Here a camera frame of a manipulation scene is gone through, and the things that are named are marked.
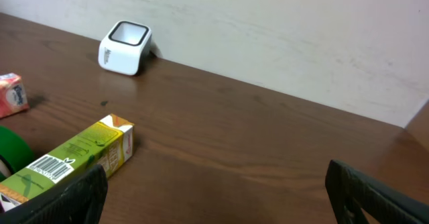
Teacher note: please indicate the green lid jar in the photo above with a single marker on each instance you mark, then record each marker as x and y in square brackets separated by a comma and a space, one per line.
[15, 153]

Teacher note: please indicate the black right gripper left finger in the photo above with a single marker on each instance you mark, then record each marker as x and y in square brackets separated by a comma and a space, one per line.
[79, 200]

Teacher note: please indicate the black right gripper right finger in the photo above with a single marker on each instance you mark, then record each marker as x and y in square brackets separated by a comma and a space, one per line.
[353, 193]

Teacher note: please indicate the orange snack packet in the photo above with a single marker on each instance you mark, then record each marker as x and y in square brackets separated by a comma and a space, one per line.
[13, 95]

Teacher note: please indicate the green tea carton box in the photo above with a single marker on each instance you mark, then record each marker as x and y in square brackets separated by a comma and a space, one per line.
[108, 142]

